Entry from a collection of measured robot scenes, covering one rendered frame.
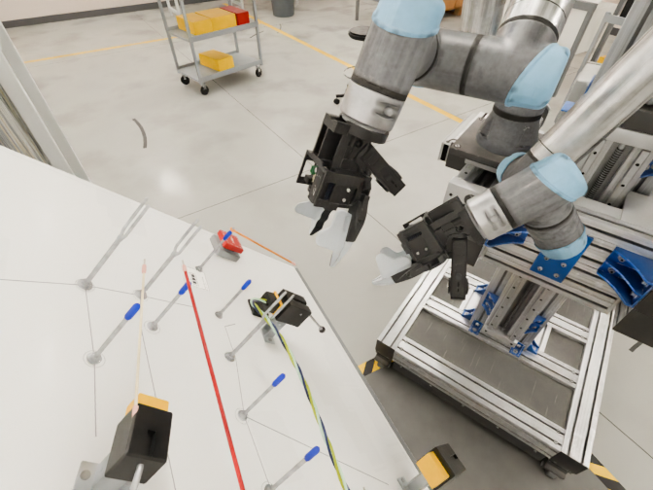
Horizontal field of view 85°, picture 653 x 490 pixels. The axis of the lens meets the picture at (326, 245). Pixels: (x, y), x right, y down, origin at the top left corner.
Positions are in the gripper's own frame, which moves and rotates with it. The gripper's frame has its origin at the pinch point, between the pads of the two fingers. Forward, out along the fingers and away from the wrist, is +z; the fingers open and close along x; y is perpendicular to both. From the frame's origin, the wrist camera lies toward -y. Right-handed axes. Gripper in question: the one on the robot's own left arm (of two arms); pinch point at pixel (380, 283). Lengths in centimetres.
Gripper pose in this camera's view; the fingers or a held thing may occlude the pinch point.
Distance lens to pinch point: 69.0
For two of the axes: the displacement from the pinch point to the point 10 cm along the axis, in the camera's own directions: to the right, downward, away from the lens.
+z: -7.7, 4.6, 4.5
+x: -3.4, 3.0, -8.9
